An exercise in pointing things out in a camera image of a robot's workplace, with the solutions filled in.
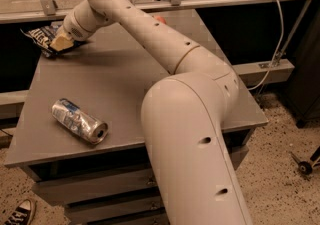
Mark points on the black white sneaker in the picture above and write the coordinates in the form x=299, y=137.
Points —
x=23, y=213

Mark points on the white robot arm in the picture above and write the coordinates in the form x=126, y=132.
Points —
x=182, y=114

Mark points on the black caster wheel stand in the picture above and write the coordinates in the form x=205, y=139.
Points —
x=306, y=167

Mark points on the red apple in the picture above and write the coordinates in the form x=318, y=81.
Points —
x=160, y=19

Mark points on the middle grey drawer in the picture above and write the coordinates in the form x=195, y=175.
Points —
x=114, y=206

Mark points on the bottom grey drawer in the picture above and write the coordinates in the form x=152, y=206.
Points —
x=155, y=217

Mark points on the grey drawer cabinet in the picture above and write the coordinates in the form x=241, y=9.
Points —
x=107, y=78

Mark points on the top grey drawer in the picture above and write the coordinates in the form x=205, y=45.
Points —
x=93, y=185

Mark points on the grey drawer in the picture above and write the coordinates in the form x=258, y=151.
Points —
x=93, y=185
x=114, y=206
x=155, y=217

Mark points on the silver crushed drink can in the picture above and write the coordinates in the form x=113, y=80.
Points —
x=85, y=126

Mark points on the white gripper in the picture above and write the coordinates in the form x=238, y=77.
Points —
x=72, y=29

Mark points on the blue chip bag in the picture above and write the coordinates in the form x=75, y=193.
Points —
x=42, y=38

